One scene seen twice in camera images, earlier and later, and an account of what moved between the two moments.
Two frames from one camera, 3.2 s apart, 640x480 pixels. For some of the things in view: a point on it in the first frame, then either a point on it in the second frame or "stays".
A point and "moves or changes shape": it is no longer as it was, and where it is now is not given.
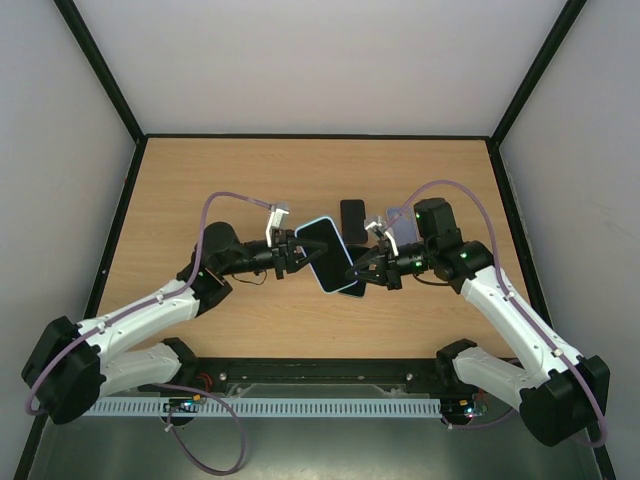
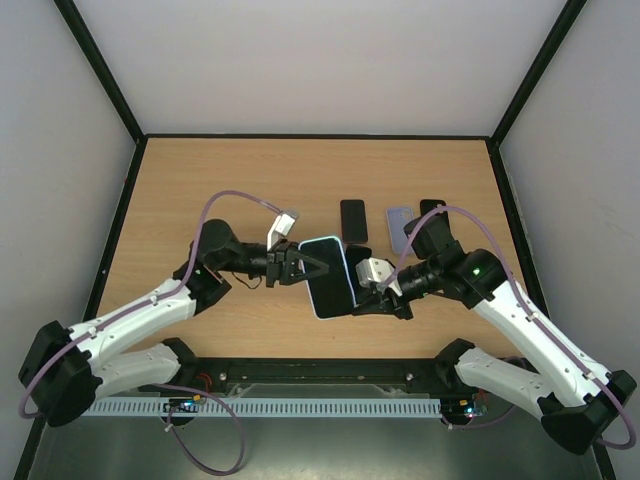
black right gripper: (388, 270) to (396, 301)
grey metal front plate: (302, 448) stays
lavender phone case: (404, 227) stays
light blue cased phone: (330, 269) moves or changes shape
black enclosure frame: (138, 136) stays
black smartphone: (352, 221) stays
